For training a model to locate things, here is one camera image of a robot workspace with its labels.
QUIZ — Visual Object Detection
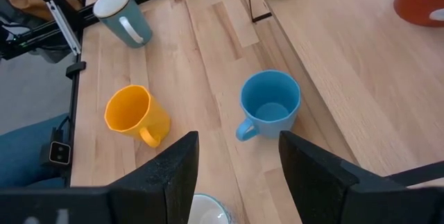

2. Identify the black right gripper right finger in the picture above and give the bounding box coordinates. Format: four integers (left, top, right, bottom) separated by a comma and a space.
279, 130, 444, 224

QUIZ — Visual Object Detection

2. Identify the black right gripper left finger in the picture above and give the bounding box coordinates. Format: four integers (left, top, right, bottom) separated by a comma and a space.
0, 130, 200, 224

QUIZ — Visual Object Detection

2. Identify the white mug blue pattern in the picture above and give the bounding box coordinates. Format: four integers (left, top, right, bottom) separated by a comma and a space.
188, 193, 232, 224

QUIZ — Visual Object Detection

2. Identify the yellow faceted mug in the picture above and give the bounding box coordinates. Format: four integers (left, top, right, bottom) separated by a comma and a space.
103, 84, 171, 148

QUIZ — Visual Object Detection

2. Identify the light blue mug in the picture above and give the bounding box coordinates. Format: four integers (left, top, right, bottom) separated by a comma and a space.
235, 69, 302, 142

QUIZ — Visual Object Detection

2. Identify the wooden shelf board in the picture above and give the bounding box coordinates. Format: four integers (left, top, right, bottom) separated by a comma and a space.
235, 0, 444, 187

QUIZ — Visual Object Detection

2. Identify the black table edge clamp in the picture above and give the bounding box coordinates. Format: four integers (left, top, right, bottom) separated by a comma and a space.
65, 60, 87, 80

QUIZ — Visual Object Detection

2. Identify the small black table camera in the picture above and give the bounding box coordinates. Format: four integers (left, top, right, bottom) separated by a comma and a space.
40, 128, 73, 167

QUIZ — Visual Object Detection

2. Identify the black camera cable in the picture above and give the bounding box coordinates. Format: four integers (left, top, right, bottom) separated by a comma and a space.
57, 115, 70, 131

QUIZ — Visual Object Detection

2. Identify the aluminium rail bracket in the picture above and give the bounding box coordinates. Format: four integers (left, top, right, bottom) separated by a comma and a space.
46, 0, 83, 57

